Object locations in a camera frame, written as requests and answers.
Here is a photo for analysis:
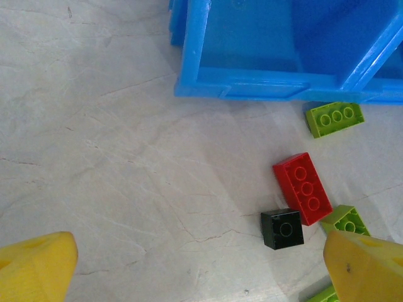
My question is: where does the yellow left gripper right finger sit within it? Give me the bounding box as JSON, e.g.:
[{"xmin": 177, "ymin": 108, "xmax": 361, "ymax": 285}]
[{"xmin": 323, "ymin": 230, "xmax": 403, "ymax": 302}]

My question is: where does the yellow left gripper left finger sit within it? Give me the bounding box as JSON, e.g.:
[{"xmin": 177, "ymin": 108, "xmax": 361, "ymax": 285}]
[{"xmin": 0, "ymin": 231, "xmax": 79, "ymax": 302}]

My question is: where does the lime green lego brick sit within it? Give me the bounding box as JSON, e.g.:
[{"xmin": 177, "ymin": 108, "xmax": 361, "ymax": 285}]
[
  {"xmin": 304, "ymin": 284, "xmax": 341, "ymax": 302},
  {"xmin": 304, "ymin": 102, "xmax": 366, "ymax": 140},
  {"xmin": 320, "ymin": 204, "xmax": 372, "ymax": 238}
]

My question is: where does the small black lego brick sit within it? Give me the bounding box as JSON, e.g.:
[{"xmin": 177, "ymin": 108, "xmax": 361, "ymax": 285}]
[{"xmin": 259, "ymin": 208, "xmax": 305, "ymax": 251}]

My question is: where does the red lego brick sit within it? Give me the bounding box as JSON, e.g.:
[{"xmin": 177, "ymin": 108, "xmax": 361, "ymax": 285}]
[{"xmin": 272, "ymin": 152, "xmax": 334, "ymax": 227}]

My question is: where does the blue plastic compartment bin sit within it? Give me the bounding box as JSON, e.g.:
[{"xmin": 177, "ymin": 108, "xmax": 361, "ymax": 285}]
[{"xmin": 168, "ymin": 0, "xmax": 403, "ymax": 106}]

